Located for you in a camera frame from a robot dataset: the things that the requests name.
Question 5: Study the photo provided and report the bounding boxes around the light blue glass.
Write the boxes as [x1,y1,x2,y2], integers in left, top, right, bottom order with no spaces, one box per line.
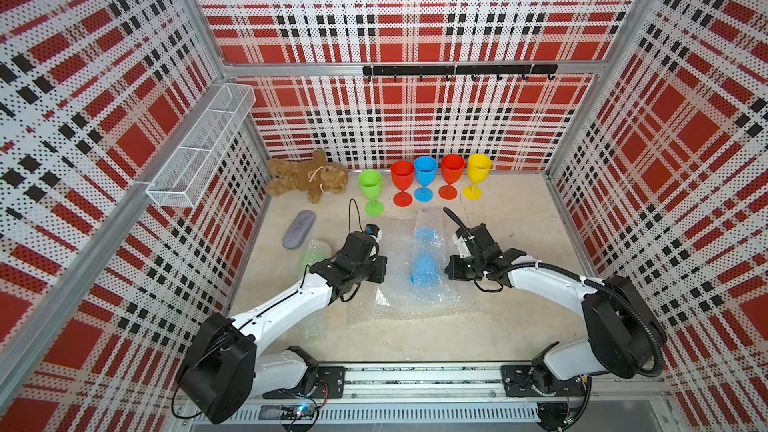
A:
[410,208,446,304]

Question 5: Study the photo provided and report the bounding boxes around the pale green glass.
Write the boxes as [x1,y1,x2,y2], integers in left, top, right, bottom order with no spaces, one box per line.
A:
[299,240,332,342]

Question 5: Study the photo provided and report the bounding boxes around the bright green glass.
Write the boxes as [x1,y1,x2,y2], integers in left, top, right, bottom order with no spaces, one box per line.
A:
[358,170,384,217]

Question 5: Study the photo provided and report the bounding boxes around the yellow glass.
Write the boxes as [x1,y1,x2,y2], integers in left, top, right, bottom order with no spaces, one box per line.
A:
[463,154,492,200]

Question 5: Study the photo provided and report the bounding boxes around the pink red glass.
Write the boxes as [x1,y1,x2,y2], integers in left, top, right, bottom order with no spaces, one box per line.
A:
[390,160,415,207]

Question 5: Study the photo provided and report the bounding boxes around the red wine glass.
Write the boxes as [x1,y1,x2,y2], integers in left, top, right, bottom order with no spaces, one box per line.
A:
[439,154,465,200]

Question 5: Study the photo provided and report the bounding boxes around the blue wine glass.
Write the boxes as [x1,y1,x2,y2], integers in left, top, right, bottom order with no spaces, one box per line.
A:
[413,156,438,202]

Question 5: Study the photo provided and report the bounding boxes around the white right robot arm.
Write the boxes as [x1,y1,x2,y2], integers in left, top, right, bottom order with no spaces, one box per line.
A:
[445,224,667,396]

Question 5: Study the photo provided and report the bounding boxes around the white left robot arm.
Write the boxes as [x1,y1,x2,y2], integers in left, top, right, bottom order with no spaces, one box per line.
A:
[176,224,387,424]

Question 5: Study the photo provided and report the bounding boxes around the brown teddy bear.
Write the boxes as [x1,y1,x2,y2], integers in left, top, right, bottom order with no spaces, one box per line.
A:
[267,149,348,204]

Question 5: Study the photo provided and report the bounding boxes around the green circuit board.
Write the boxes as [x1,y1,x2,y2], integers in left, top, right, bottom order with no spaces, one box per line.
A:
[280,403,317,423]

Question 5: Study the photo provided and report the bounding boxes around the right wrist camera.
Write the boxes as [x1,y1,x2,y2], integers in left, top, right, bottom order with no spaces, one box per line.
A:
[452,234,473,259]

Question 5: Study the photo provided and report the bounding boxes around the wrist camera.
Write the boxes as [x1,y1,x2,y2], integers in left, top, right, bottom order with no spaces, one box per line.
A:
[452,234,473,259]
[364,224,382,243]

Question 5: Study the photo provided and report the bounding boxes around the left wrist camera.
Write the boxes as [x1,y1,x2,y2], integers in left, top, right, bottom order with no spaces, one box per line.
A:
[364,224,382,243]

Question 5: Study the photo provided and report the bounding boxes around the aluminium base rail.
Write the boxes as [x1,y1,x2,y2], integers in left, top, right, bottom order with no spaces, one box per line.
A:
[173,361,670,404]

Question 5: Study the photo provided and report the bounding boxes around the white wire mesh shelf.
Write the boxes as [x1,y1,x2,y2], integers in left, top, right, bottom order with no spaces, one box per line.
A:
[147,83,255,208]

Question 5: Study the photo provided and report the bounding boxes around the black wall hook rail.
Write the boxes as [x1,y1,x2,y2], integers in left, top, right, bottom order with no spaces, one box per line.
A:
[362,64,559,79]

